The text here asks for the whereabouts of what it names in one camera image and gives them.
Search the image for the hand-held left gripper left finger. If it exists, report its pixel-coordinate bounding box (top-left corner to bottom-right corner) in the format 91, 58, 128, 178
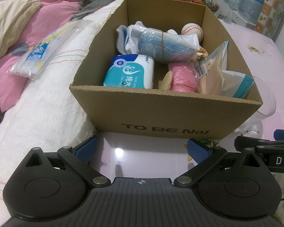
25, 137, 110, 187

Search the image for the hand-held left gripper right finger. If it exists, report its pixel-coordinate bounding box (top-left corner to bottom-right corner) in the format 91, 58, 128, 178
174, 138, 260, 187

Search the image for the brown cardboard box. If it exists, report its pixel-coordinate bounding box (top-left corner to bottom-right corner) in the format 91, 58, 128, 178
69, 0, 264, 140

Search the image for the clear packet of beige sticks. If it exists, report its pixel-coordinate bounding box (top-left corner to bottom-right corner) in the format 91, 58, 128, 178
195, 40, 230, 94

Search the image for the clear glass cup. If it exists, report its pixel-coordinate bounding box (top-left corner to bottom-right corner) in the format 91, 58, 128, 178
234, 76, 277, 133

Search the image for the white knitted bed cover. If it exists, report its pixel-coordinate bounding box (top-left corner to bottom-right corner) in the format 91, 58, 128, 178
0, 0, 128, 204

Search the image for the white blue paper packet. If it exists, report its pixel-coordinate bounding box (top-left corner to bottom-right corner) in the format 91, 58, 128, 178
218, 70, 255, 99

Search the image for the pink plastic bag roll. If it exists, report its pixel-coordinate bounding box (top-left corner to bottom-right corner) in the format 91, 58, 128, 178
168, 61, 199, 93

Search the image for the blue white wet wipes pack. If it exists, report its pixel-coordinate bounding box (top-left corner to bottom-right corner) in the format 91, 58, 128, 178
102, 54, 155, 89

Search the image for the plastic bag of cotton swabs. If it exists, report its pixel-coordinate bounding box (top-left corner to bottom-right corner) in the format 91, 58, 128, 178
11, 20, 86, 80

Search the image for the bundle of blue face masks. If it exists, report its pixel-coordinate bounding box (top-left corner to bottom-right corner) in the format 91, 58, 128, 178
138, 30, 200, 64

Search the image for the light blue fluffy towel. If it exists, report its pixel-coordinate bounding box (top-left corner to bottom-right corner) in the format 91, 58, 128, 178
116, 21, 147, 55

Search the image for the orange patterned cloth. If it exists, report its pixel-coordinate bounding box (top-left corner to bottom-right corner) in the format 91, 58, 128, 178
254, 0, 284, 39

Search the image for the white baseball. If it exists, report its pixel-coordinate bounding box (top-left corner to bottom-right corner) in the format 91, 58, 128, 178
181, 23, 204, 42

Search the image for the pink quilt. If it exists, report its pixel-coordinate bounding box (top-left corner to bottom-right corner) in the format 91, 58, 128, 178
0, 0, 90, 113

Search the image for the beige blanket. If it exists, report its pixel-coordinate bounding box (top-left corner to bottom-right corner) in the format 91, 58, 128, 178
0, 0, 44, 63

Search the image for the grey blanket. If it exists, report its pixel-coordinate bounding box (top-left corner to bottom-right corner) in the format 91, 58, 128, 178
72, 0, 157, 20

